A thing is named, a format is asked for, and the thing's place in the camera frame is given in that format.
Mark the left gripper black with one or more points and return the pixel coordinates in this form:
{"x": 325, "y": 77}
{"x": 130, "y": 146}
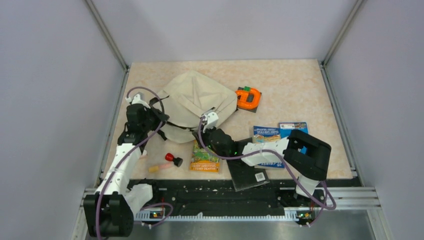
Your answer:
{"x": 156, "y": 113}

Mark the orange tape dispenser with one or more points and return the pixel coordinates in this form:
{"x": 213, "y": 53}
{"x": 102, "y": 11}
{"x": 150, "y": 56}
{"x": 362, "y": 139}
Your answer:
{"x": 241, "y": 97}

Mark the black notebook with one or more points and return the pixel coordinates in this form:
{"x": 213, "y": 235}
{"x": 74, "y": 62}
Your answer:
{"x": 243, "y": 176}

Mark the pink white eraser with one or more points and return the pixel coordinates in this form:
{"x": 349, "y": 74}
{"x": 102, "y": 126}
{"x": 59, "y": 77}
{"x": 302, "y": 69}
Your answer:
{"x": 144, "y": 155}

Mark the red black stamp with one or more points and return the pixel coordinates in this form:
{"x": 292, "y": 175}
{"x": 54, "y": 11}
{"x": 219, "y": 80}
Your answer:
{"x": 177, "y": 161}

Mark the orange treehouse book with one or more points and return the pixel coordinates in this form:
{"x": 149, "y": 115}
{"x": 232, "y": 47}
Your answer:
{"x": 202, "y": 161}

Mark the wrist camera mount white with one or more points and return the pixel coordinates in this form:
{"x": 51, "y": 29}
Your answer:
{"x": 137, "y": 99}
{"x": 209, "y": 120}

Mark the blue 91-storey treehouse book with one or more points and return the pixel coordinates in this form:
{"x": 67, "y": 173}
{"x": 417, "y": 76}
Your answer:
{"x": 262, "y": 134}

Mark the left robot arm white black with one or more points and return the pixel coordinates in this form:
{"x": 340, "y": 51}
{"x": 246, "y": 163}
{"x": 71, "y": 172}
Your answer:
{"x": 110, "y": 211}

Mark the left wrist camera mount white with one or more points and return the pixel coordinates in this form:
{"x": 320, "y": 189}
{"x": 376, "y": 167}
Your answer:
{"x": 137, "y": 99}

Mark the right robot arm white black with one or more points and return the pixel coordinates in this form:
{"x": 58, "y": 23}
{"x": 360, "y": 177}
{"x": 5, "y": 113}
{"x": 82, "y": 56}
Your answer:
{"x": 305, "y": 157}

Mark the yellow pink highlighter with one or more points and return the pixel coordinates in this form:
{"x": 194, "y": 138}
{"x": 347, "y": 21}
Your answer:
{"x": 159, "y": 167}

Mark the beige canvas student bag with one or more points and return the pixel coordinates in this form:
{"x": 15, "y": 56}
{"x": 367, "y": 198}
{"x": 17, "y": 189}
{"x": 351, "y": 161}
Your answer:
{"x": 186, "y": 97}

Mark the light blue book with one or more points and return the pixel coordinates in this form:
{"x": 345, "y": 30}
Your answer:
{"x": 285, "y": 129}

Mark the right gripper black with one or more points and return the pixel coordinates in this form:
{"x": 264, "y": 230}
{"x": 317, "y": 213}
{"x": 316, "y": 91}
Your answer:
{"x": 203, "y": 135}

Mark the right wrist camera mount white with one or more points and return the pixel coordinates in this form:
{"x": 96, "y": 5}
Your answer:
{"x": 209, "y": 120}

